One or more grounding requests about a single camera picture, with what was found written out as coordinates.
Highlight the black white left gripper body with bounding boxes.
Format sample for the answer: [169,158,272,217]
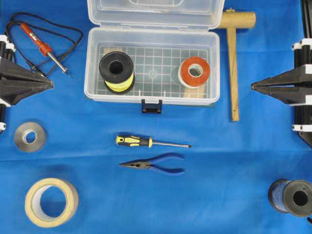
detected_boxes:
[0,35,16,134]

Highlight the blue table cloth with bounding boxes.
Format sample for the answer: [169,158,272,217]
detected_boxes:
[0,0,312,234]

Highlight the yellow black screwdriver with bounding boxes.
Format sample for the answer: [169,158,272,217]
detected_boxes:
[116,135,192,148]

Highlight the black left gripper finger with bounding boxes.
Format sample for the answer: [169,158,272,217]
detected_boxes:
[0,58,53,85]
[0,81,54,105]

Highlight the black frame rail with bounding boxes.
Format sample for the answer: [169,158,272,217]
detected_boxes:
[300,0,312,39]

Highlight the orange soldering iron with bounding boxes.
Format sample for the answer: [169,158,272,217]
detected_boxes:
[5,12,84,76]

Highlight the grey tape roll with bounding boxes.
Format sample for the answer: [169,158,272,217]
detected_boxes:
[14,122,47,153]

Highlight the wooden mallet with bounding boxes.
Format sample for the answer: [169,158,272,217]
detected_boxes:
[218,8,256,122]

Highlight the blue needle-nose pliers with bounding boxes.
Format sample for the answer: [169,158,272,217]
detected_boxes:
[119,153,185,176]

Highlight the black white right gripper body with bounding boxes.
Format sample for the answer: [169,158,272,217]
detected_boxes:
[292,39,312,147]

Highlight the beige masking tape roll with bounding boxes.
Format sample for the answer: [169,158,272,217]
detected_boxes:
[24,177,79,228]

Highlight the clear plastic tool box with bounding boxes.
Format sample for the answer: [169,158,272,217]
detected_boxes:
[84,0,224,112]

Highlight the black spool yellow wire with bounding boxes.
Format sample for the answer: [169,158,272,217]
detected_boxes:
[98,51,136,95]

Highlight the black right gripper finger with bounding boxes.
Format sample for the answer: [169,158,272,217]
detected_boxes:
[251,65,306,87]
[251,86,307,105]

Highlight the red tape roll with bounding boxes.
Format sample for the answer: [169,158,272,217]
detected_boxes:
[178,57,210,89]

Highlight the black spool blue wire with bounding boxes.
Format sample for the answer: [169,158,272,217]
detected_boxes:
[268,179,312,217]

